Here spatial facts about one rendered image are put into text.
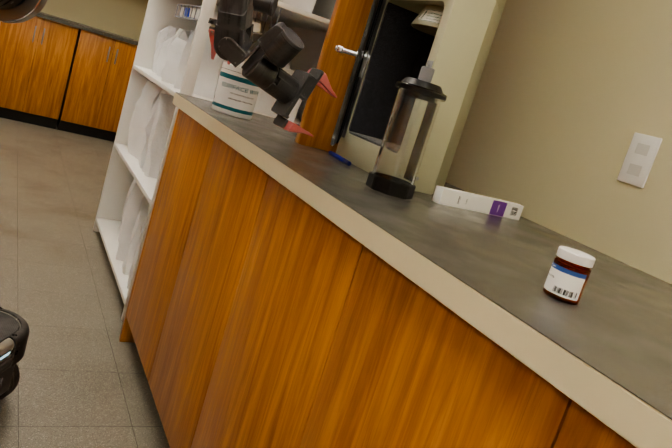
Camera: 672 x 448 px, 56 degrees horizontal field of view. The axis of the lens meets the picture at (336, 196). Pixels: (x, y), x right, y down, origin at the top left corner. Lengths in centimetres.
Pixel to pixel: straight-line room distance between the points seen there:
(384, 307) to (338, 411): 20
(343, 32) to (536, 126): 58
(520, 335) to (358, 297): 37
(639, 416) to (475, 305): 23
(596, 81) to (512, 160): 31
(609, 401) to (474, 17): 104
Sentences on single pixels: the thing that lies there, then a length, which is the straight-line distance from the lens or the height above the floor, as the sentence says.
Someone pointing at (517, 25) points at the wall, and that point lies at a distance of 197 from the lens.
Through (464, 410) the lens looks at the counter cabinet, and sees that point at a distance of 83.
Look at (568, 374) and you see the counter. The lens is 68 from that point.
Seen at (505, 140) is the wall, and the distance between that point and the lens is 186.
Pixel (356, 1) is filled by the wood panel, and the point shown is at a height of 135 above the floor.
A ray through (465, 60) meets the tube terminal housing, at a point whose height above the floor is 126.
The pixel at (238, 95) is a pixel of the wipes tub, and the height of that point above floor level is 101.
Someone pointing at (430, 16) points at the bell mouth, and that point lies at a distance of 158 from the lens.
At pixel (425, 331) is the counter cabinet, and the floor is 84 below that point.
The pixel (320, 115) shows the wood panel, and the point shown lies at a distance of 175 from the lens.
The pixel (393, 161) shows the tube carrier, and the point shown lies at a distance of 129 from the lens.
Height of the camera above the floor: 112
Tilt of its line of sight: 9 degrees down
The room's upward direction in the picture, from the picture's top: 17 degrees clockwise
